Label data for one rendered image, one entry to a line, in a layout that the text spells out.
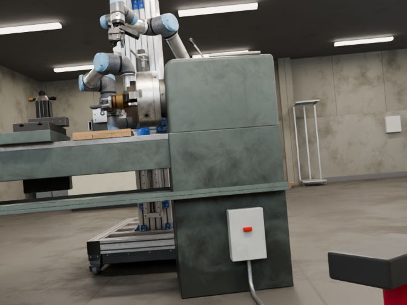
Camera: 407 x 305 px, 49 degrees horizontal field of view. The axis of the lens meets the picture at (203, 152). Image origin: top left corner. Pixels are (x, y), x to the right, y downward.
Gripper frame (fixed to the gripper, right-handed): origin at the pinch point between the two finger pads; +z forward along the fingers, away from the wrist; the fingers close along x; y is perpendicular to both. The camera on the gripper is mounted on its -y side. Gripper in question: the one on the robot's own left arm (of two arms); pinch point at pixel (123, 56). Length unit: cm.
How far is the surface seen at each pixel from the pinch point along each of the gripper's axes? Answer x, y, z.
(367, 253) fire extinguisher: 174, -32, 112
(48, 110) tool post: -27, 46, 17
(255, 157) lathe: -9, -65, 58
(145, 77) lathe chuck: -7.5, -10.4, 9.3
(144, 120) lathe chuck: -15.7, -7.9, 31.0
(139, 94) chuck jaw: -6.8, -6.5, 18.9
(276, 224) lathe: -17, -73, 94
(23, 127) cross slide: -5, 53, 34
